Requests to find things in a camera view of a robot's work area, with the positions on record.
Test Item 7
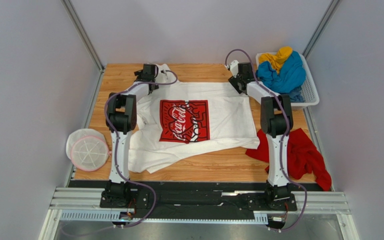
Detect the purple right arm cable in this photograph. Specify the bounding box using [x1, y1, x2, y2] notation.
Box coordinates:
[224, 48, 308, 233]

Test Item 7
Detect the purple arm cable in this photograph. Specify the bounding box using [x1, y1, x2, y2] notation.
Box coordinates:
[103, 69, 180, 229]
[224, 48, 308, 233]

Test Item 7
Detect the aluminium frame rail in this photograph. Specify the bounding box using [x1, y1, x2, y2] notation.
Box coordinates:
[49, 187, 351, 224]

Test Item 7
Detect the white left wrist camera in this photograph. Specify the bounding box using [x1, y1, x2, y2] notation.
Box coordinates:
[155, 69, 171, 84]

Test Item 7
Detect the white mesh laundry bag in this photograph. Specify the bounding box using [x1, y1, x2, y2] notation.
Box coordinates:
[65, 128, 111, 172]

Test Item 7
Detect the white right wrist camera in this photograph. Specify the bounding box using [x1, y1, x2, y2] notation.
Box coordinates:
[225, 60, 239, 77]

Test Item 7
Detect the white plastic laundry basket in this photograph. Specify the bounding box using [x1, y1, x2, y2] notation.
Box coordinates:
[255, 52, 320, 110]

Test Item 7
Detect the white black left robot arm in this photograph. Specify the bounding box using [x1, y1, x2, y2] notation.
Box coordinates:
[100, 63, 159, 210]

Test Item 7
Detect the yellow t-shirt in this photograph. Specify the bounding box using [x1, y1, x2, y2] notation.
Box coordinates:
[258, 46, 293, 74]

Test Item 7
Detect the red t-shirt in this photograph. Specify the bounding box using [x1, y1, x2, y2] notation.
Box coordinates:
[245, 128, 332, 191]

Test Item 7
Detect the white Coca-Cola print t-shirt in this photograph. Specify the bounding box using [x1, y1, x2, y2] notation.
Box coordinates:
[128, 73, 260, 173]

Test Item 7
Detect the dark blue denim garment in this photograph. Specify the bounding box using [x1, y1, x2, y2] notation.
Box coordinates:
[288, 86, 305, 103]

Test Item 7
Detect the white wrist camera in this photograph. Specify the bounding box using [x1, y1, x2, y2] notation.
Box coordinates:
[225, 60, 239, 77]
[155, 69, 171, 84]

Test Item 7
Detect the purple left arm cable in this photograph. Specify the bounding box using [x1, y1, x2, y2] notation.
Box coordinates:
[103, 69, 180, 229]

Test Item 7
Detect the aluminium corner post left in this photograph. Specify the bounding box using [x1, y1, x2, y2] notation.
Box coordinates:
[61, 0, 105, 73]

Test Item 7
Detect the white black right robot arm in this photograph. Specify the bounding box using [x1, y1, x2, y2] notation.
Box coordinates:
[225, 60, 292, 209]

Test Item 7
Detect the aluminium corner post right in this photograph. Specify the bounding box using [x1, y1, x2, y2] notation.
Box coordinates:
[302, 0, 342, 58]

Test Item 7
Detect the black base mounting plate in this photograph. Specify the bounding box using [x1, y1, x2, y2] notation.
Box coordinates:
[68, 180, 304, 221]

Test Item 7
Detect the aluminium corner post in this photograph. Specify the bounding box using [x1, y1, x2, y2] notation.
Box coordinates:
[61, 0, 105, 73]
[302, 0, 342, 58]

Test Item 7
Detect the blue t-shirt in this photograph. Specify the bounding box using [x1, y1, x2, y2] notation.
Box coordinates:
[256, 50, 306, 94]

